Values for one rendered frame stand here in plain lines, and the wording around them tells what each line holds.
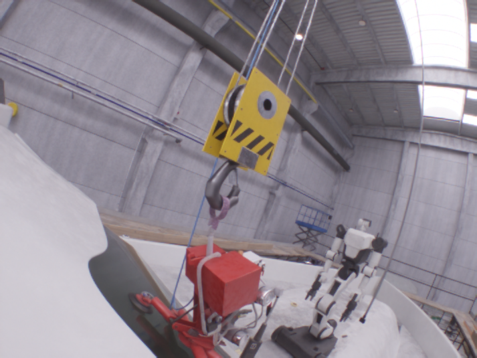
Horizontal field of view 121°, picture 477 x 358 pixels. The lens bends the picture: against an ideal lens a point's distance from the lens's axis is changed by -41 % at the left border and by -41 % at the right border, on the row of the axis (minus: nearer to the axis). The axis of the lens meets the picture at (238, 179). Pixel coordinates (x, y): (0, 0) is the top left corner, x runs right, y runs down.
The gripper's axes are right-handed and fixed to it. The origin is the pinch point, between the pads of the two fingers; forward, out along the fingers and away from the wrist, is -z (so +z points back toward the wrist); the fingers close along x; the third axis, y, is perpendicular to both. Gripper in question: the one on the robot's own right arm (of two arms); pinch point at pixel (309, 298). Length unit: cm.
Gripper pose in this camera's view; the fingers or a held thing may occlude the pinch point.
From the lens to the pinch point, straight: 239.8
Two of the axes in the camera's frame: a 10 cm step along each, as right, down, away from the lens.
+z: 4.9, -8.6, 1.6
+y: 5.3, 1.5, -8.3
